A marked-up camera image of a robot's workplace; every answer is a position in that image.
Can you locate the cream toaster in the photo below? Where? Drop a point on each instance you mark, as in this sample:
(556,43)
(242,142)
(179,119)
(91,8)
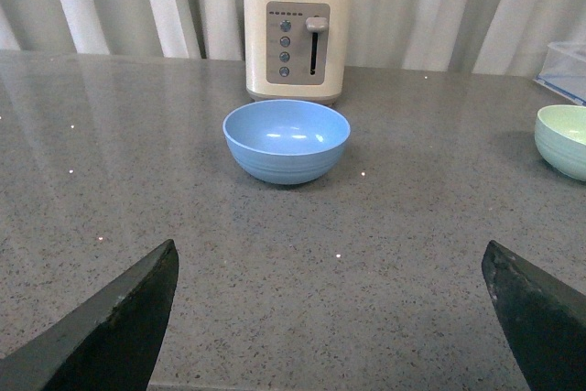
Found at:
(296,49)

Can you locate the clear plastic container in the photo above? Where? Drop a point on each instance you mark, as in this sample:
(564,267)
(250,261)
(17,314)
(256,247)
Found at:
(564,70)

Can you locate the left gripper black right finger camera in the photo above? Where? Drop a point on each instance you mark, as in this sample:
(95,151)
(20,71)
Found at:
(543,319)

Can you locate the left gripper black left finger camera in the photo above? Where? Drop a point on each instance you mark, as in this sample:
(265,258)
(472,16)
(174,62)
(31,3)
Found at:
(111,341)

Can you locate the light green bowl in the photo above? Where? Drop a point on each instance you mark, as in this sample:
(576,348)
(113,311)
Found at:
(560,138)

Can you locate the blue bowl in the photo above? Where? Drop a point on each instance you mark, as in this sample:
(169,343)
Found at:
(286,142)

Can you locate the white curtain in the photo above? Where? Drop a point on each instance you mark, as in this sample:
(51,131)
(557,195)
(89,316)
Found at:
(480,36)

